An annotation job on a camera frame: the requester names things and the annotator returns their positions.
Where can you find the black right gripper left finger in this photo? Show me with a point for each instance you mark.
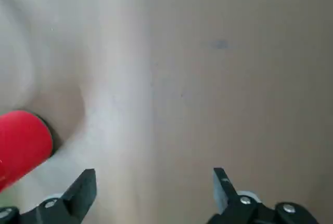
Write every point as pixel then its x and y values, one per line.
pixel 75 200

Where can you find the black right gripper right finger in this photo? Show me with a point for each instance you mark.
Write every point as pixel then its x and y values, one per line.
pixel 234 208

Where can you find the red push-button trash can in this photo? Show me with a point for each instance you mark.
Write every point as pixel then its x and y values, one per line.
pixel 23 143

